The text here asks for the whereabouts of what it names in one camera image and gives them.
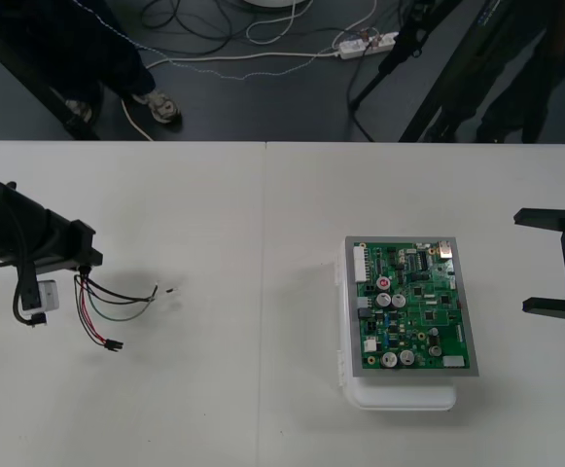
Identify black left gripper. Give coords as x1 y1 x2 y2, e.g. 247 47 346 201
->
33 208 104 274

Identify red black green cable bundle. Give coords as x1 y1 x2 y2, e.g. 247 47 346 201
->
72 265 181 352

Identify black desk leg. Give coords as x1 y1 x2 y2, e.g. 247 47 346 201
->
0 0 101 141

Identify person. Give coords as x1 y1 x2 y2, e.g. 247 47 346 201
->
28 0 184 128
476 0 565 143

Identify black tripod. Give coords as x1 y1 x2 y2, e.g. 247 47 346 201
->
348 0 458 142
398 0 550 143

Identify white power strip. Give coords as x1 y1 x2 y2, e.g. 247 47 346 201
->
337 31 400 61

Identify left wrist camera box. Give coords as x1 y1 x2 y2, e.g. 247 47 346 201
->
20 277 61 328

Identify green circuit board grey frame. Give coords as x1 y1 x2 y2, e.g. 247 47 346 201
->
344 235 481 379

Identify blue white braided cable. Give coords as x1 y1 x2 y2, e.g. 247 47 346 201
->
74 0 346 83

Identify white floor cable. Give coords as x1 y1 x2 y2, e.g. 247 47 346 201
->
120 46 342 142

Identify black floor cables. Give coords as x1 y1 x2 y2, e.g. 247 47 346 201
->
139 0 259 55

